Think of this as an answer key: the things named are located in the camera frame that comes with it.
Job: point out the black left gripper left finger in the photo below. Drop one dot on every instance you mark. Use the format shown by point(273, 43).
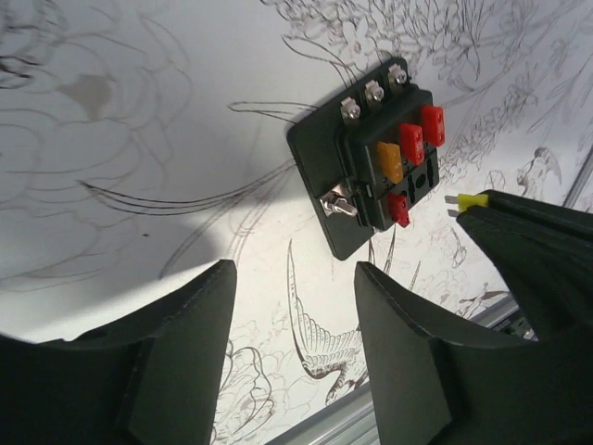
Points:
point(151, 377)

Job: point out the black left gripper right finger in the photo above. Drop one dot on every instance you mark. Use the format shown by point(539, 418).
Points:
point(437, 378)

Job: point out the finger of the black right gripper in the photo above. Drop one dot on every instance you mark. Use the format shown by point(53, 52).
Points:
point(543, 253)

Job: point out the yellow blade fuse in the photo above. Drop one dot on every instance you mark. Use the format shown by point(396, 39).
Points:
point(462, 202)

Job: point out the red blade fuse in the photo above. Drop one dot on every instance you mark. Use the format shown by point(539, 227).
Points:
point(411, 142)
point(433, 125)
point(398, 208)

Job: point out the orange blade fuse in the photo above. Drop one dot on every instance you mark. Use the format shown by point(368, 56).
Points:
point(390, 161)

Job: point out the black fuse box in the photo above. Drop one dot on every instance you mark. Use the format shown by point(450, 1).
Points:
point(335, 151)

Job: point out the aluminium frame rail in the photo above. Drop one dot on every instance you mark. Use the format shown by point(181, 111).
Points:
point(437, 378)

